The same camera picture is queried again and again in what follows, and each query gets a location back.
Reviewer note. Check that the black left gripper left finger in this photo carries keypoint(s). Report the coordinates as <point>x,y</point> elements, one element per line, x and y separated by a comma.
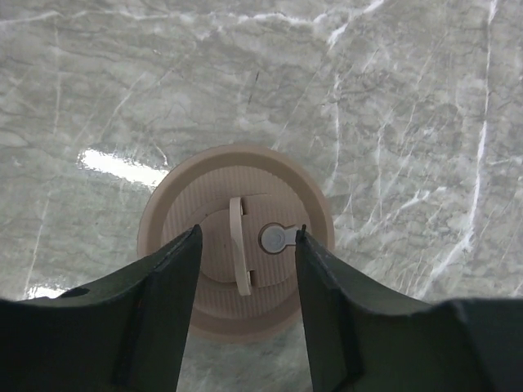
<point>126,331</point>

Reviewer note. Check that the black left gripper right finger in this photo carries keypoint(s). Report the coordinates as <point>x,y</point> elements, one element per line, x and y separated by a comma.
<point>363,336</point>

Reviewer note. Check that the brown round lid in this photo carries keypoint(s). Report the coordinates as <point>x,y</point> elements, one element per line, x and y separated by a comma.
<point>249,201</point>

